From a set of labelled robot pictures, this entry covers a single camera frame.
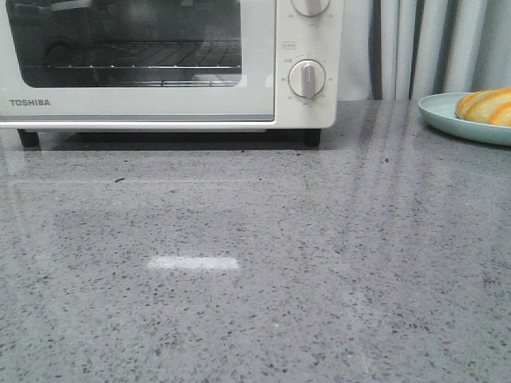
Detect black right oven foot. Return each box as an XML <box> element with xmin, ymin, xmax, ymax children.
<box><xmin>303</xmin><ymin>128</ymin><xmax>322</xmax><ymax>147</ymax></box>

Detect light green plate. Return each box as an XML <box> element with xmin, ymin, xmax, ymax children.
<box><xmin>418</xmin><ymin>93</ymin><xmax>510</xmax><ymax>147</ymax></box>

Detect oven control knob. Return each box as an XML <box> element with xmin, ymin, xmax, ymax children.
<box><xmin>291</xmin><ymin>0</ymin><xmax>330</xmax><ymax>18</ymax></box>
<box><xmin>288</xmin><ymin>60</ymin><xmax>326</xmax><ymax>100</ymax></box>

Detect white Toshiba toaster oven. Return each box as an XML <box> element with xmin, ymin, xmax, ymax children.
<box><xmin>1</xmin><ymin>1</ymin><xmax>344</xmax><ymax>135</ymax></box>

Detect metal wire oven rack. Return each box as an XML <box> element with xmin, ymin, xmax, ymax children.
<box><xmin>19</xmin><ymin>40</ymin><xmax>243</xmax><ymax>88</ymax></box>

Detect lower oven control knob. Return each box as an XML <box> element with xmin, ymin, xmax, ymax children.
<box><xmin>288</xmin><ymin>60</ymin><xmax>326</xmax><ymax>100</ymax></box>

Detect grey curtain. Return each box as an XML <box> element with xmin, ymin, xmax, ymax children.
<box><xmin>338</xmin><ymin>1</ymin><xmax>510</xmax><ymax>101</ymax></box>

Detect black oven foot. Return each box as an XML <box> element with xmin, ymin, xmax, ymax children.
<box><xmin>17</xmin><ymin>129</ymin><xmax>40</xmax><ymax>148</ymax></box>
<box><xmin>303</xmin><ymin>128</ymin><xmax>322</xmax><ymax>147</ymax></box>

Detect glass oven door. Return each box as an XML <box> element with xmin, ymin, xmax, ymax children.
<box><xmin>1</xmin><ymin>1</ymin><xmax>277</xmax><ymax>120</ymax></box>

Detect upper oven control knob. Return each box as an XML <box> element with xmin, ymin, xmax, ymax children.
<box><xmin>291</xmin><ymin>0</ymin><xmax>330</xmax><ymax>18</ymax></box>

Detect striped golden bread roll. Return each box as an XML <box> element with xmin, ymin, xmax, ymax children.
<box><xmin>455</xmin><ymin>88</ymin><xmax>510</xmax><ymax>127</ymax></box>

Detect black left oven foot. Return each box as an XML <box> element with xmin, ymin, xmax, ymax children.
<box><xmin>17</xmin><ymin>129</ymin><xmax>40</xmax><ymax>148</ymax></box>

